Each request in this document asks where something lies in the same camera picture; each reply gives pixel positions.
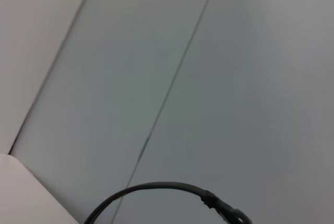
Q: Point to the black cast iron teapot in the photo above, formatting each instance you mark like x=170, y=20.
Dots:
x=156, y=185

